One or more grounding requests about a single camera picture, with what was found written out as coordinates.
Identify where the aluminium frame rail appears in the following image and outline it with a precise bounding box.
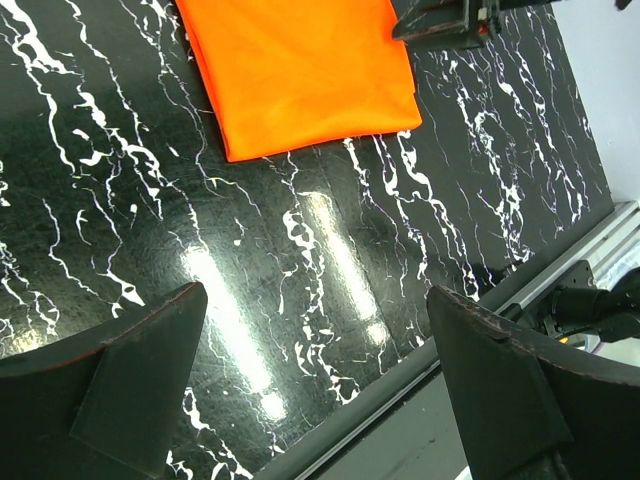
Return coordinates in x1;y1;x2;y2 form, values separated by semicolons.
493;201;639;315

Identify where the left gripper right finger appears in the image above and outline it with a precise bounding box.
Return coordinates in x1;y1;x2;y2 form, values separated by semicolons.
426;287;639;479

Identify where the orange t-shirt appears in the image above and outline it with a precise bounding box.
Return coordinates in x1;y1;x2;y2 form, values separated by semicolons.
177;0;422;162

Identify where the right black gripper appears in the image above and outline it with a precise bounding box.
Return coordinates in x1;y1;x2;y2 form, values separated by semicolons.
391;0;551;49

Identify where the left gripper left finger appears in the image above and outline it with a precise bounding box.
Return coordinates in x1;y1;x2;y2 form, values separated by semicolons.
1;282;207;479

